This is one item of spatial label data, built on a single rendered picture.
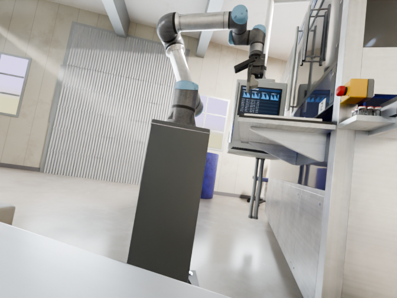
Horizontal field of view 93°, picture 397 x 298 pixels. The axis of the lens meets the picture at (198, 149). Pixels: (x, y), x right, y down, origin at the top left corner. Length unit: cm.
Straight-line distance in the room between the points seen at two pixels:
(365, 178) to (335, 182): 11
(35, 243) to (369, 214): 97
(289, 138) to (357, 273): 57
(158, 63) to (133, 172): 247
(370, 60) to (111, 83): 426
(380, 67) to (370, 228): 63
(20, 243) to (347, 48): 111
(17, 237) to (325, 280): 95
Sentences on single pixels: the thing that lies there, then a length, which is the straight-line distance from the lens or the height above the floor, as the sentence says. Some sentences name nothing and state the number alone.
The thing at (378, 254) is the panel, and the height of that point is 41.
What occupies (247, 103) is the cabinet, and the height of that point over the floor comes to 130.
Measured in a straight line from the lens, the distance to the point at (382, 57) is 112.
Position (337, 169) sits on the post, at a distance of 93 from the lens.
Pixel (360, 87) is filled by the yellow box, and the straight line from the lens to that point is 92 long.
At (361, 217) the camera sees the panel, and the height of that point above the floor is 53.
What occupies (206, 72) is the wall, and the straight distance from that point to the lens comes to 476.
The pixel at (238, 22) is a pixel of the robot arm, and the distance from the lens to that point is 107.
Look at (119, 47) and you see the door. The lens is 494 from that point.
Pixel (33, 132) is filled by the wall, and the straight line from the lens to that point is 503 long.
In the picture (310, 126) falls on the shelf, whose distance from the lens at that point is 94.
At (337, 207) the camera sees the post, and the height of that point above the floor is 55.
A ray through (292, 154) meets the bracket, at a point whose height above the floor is 81.
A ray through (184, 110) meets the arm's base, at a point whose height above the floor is 87.
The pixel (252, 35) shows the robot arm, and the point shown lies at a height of 134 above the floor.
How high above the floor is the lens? 64
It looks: 4 degrees up
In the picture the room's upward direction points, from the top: 9 degrees clockwise
